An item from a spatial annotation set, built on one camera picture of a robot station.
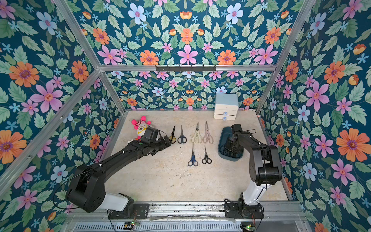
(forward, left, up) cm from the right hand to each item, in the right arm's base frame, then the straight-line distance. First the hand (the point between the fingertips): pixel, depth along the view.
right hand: (230, 148), depth 96 cm
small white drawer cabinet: (+29, +2, +12) cm, 31 cm away
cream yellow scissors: (+9, +23, -1) cm, 25 cm away
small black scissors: (-7, +16, -2) cm, 18 cm away
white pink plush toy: (+12, +63, +7) cm, 64 cm away
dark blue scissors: (+7, +34, 0) cm, 34 cm away
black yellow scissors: (+7, +41, +1) cm, 42 cm away
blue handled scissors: (-10, +25, -1) cm, 27 cm away
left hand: (-3, +40, +10) cm, 41 cm away
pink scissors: (+10, +15, -2) cm, 18 cm away
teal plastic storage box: (+8, +3, -1) cm, 9 cm away
